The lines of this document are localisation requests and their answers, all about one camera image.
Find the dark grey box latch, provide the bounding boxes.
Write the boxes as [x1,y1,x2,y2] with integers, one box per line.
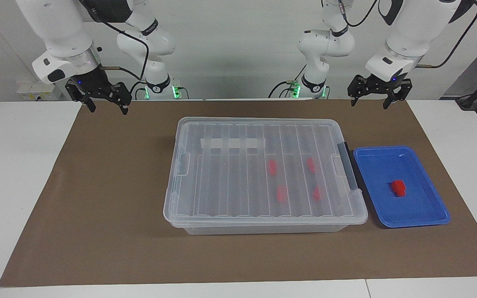
[337,142,357,192]

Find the clear plastic storage box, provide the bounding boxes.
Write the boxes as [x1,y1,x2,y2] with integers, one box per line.
[170,118,367,236]

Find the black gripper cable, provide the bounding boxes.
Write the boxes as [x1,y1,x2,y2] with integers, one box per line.
[79,0,150,81]
[416,0,477,69]

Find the black arm base cables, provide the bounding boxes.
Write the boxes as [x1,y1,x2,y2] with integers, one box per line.
[268,64,307,99]

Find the blue plastic tray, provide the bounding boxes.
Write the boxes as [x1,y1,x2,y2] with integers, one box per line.
[353,145,451,228]

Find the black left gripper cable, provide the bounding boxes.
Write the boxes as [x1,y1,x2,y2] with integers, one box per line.
[416,0,477,69]

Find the clear ribbed box lid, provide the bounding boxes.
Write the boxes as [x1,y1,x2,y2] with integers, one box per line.
[163,117,368,226]

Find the white wall power strip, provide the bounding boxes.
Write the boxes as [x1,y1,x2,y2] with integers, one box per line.
[17,81,63,101]

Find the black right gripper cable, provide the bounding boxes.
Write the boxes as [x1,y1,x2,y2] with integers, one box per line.
[79,0,150,81]

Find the brown table mat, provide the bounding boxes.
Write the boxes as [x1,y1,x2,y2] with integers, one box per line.
[0,99,477,287]

